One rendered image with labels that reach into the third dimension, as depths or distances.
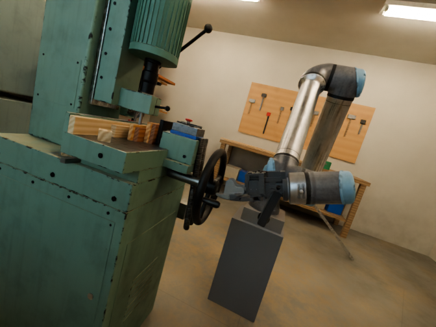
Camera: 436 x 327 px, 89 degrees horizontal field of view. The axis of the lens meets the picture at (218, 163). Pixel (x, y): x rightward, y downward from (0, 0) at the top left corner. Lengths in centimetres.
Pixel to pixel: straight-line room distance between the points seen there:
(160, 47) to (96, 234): 64
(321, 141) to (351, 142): 297
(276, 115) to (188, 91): 176
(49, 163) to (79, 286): 41
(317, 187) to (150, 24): 72
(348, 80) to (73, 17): 107
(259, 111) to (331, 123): 301
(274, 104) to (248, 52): 105
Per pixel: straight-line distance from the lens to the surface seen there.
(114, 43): 96
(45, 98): 107
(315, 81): 109
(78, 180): 81
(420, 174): 451
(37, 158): 92
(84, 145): 70
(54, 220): 91
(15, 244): 109
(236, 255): 139
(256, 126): 409
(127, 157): 62
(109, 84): 93
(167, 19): 89
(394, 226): 456
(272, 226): 132
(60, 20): 108
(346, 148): 415
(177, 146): 79
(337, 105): 116
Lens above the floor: 102
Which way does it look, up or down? 9 degrees down
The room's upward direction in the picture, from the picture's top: 16 degrees clockwise
